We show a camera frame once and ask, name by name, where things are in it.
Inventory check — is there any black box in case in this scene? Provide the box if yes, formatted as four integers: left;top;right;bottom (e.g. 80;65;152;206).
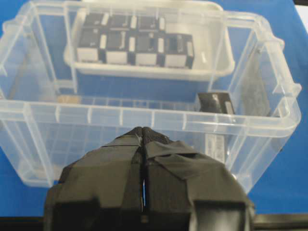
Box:
195;92;234;115

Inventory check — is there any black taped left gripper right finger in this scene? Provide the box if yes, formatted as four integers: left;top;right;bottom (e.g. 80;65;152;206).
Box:
142;127;255;231

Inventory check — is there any black box row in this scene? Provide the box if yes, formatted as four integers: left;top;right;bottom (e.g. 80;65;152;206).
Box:
105;31;136;65
110;15;137;31
165;33;194;69
137;16;166;32
135;32;165;67
77;27;106;64
83;13;110;29

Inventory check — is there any translucent inner plastic tray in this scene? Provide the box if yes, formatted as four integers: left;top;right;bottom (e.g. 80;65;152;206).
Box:
64;0;235;81

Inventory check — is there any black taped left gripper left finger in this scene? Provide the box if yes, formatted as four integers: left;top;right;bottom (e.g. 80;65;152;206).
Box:
44;127;142;231

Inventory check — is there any clear plastic storage case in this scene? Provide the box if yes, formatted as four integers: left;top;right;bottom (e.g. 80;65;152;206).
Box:
0;0;302;192

